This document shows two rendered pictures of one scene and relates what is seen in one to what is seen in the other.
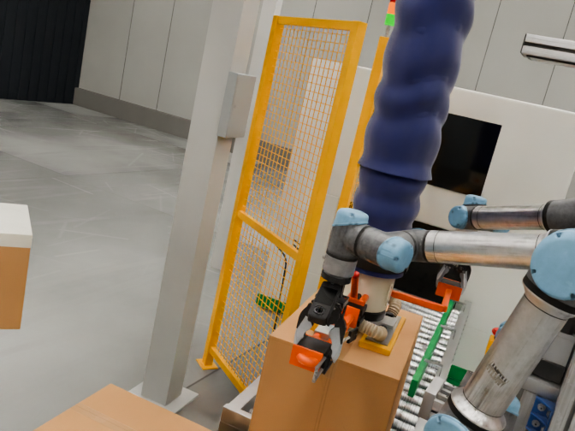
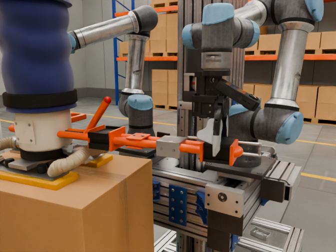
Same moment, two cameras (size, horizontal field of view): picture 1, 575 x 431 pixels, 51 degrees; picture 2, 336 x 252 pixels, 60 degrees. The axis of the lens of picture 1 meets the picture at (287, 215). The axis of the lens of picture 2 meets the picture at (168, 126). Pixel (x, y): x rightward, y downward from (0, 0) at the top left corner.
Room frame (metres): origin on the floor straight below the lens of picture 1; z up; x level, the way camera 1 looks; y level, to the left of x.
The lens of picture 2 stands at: (1.37, 0.61, 1.42)
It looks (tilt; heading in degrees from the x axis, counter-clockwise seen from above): 12 degrees down; 277
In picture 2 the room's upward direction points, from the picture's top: straight up
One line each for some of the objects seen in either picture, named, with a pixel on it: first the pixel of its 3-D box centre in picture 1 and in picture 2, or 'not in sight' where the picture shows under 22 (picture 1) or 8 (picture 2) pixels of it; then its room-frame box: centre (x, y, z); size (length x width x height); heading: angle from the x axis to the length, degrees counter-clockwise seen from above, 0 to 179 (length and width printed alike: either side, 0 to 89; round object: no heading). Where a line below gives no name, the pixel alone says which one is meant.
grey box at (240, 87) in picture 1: (237, 105); not in sight; (2.87, 0.35, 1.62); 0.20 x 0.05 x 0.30; 160
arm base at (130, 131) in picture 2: not in sight; (141, 133); (1.65, -0.73, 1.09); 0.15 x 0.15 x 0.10
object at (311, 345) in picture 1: (311, 352); (219, 150); (1.32, -0.13, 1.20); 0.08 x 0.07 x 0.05; 163
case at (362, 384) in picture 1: (341, 377); (55, 218); (1.88, -0.31, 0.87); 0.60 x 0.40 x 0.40; 164
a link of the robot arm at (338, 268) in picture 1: (338, 265); (216, 62); (1.33, -0.14, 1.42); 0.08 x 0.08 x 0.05
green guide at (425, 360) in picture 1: (444, 334); not in sight; (3.21, -1.02, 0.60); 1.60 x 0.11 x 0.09; 160
